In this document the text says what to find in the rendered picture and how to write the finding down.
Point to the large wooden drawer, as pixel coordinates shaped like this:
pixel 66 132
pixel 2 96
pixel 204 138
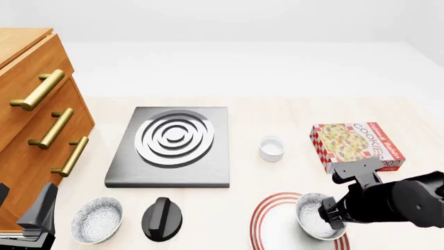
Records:
pixel 34 65

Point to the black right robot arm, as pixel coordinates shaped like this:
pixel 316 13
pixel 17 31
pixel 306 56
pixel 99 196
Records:
pixel 399 200

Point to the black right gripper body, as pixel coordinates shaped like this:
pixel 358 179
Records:
pixel 345 208

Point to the medium wooden drawer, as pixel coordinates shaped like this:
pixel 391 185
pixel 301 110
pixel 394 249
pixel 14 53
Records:
pixel 38 125

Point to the small white ramekin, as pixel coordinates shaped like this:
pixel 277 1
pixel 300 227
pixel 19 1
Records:
pixel 272 149

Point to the flat black stove plate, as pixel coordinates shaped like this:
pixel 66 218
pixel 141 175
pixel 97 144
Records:
pixel 121 172

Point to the patterned black white bowl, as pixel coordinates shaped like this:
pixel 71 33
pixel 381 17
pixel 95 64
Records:
pixel 95 221
pixel 310 216

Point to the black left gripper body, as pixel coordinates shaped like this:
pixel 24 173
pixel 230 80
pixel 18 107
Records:
pixel 24 240

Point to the flat plate on black stalk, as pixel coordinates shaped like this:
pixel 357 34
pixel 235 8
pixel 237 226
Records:
pixel 357 168

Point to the narrow wooden drawer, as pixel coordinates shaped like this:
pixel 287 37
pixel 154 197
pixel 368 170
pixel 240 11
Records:
pixel 41 177

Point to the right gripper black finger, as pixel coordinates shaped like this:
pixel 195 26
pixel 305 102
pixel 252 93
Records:
pixel 336 224
pixel 327 205

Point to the round black stove knob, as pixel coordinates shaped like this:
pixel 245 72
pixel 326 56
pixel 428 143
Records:
pixel 161 220

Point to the printed cookies box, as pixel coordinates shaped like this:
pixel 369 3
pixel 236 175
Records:
pixel 347 143

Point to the white plate with red rings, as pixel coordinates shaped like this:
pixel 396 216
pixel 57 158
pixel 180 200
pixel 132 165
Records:
pixel 277 224

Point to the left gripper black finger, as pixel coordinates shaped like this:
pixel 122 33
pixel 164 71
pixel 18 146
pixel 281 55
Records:
pixel 3 194
pixel 41 211

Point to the wooden cabinet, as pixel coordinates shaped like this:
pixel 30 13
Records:
pixel 21 41

